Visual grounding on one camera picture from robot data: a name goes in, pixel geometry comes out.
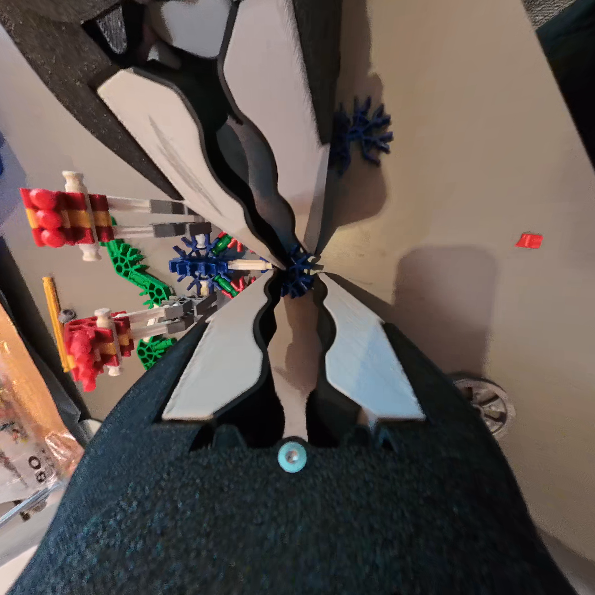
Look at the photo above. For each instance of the person's torso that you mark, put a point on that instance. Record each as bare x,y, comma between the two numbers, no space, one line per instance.
571,83

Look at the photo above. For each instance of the long yellow rod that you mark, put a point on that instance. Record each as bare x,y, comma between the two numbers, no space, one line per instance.
53,316

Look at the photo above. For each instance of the small grey connector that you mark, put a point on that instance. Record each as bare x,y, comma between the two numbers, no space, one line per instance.
67,314

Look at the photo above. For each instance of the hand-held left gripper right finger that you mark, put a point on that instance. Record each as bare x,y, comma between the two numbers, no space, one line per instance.
367,367

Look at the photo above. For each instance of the blue snowflake connector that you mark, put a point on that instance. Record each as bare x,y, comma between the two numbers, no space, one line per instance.
362,132
297,274

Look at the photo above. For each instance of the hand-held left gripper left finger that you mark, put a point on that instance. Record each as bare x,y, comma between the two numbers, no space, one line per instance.
223,367

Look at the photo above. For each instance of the colourful construction toy model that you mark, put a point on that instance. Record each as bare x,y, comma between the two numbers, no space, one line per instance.
60,214

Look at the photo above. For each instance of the grey spoked pulley wheel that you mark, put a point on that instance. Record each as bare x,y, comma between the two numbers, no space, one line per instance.
488,404

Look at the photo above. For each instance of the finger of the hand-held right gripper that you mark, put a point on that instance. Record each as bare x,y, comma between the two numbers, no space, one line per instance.
158,135
274,93

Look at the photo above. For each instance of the brown plastic bag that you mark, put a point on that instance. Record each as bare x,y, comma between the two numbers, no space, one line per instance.
28,395

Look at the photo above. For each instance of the small red clip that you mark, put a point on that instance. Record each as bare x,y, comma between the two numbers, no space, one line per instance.
529,240

